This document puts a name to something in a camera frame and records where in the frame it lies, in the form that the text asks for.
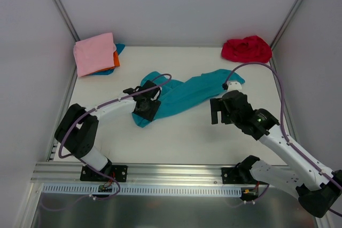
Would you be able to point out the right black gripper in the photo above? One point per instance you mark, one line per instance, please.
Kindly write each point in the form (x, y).
(217, 110)

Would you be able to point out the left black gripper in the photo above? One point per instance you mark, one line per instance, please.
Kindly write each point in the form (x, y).
(150, 108)

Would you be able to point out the teal t shirt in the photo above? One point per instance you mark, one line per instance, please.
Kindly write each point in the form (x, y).
(119, 49)
(177, 96)

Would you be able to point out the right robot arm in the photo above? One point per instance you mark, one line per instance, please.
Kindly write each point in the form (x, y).
(314, 185)

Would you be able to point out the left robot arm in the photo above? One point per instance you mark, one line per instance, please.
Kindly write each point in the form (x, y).
(78, 128)

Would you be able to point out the folded orange t shirt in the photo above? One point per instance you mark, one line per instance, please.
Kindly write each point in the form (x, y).
(108, 71)

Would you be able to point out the folded teal t shirt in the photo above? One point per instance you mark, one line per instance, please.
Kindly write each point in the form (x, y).
(119, 49)

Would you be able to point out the crumpled red t shirt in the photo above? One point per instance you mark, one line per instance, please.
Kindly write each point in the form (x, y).
(248, 49)

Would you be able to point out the folded pink t shirt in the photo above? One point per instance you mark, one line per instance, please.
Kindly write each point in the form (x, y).
(94, 54)

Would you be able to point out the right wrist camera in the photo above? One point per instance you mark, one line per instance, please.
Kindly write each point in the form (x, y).
(232, 86)

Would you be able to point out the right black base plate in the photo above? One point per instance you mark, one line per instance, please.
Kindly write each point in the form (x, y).
(232, 176)

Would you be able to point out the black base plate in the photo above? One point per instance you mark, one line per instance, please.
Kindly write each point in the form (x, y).
(118, 172)
(232, 176)

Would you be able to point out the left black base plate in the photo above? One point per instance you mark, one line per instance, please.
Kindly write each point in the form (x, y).
(118, 172)

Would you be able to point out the white slotted cable duct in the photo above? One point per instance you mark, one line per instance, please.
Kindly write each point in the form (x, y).
(154, 190)

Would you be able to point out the aluminium mounting rail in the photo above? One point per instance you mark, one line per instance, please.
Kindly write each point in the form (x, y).
(139, 174)

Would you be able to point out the right aluminium frame post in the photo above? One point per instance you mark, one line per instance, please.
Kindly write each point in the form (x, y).
(285, 24)

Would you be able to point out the aluminium frame post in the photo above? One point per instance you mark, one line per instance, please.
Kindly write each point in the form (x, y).
(285, 24)
(66, 19)

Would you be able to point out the left aluminium frame post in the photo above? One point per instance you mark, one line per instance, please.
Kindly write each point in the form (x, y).
(66, 19)

